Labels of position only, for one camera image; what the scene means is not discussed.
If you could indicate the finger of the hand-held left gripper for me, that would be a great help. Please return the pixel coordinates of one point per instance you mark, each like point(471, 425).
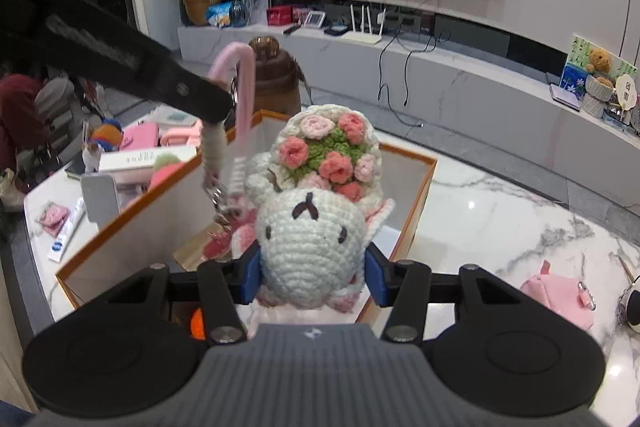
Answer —
point(200, 97)

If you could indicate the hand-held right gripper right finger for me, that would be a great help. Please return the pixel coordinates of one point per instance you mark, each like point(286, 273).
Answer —
point(377, 277)

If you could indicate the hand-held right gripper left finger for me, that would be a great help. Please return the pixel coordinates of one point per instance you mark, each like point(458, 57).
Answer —
point(250, 277)

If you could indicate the crochet bunny with flowers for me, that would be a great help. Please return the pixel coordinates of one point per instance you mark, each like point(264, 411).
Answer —
point(310, 247)

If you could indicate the crochet orange with red flower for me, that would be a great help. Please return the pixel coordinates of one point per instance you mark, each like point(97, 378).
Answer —
point(198, 324)

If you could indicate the orange cardboard storage box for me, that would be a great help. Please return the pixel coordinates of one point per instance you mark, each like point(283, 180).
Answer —
point(145, 227)

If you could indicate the pink fabric pouch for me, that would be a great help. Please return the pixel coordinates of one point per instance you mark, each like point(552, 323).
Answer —
point(550, 297)

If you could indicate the white plush with striped cup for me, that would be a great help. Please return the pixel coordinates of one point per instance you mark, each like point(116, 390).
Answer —
point(631, 307)

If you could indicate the white marble desktop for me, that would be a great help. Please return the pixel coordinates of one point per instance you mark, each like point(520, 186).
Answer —
point(500, 217)

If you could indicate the grey cloth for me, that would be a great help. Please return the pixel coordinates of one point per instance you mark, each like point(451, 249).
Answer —
point(55, 102)

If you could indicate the pink case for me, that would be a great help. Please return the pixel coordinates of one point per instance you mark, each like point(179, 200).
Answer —
point(140, 138)

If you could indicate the brown water bottle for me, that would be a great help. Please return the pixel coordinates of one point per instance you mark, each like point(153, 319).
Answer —
point(275, 77)

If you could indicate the green and pink pompom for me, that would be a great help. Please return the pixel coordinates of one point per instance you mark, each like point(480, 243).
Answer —
point(165, 167)

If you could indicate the white flat box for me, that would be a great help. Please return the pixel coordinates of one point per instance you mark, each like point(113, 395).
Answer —
point(145, 158)

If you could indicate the blue snack bag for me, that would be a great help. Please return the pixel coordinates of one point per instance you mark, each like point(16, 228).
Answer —
point(219, 13)

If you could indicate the gold vase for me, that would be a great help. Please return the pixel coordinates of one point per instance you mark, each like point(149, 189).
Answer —
point(202, 4)

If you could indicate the blue glass vase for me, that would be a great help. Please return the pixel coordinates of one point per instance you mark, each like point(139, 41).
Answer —
point(239, 13)

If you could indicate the orange and blue plush toy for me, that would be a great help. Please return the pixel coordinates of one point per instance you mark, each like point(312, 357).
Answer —
point(106, 134)

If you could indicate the black remote control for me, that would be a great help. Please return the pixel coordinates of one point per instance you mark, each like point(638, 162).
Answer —
point(291, 29)

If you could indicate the red patterned box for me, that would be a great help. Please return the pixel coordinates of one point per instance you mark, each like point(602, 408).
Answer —
point(301, 15)

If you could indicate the white desk clock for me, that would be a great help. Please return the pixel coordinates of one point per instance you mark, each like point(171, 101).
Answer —
point(314, 19)

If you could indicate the grey phone stand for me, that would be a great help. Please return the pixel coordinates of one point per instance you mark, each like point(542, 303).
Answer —
point(100, 199)

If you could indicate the black set-top box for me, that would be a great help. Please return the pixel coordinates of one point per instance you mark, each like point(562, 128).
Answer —
point(336, 29)

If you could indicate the white router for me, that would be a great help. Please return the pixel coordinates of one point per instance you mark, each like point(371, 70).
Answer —
point(362, 38)

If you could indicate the small pink wallet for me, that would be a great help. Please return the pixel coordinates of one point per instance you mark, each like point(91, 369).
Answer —
point(53, 216)

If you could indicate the white toothpaste tube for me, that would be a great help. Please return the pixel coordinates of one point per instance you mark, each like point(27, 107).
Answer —
point(67, 232)

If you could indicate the white marble tv console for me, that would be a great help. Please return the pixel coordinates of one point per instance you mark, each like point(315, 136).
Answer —
point(475, 107)

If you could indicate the thin wooden stick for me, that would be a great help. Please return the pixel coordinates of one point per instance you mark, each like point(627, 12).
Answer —
point(626, 266)

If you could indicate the grey laptop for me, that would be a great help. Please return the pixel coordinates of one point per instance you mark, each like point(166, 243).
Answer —
point(565, 97)

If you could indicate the white woven pot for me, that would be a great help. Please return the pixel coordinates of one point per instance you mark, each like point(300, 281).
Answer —
point(600, 88)
point(596, 108)

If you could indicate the green and blue painting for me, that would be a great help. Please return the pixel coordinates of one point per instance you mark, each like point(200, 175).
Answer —
point(575, 57)

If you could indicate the brown teddy bear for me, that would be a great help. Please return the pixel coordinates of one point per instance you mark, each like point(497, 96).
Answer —
point(598, 59)

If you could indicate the white paper hand fan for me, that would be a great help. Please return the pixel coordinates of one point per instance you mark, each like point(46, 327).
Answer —
point(627, 89)

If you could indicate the photo frame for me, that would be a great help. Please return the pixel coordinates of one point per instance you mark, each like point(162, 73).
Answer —
point(257, 4)

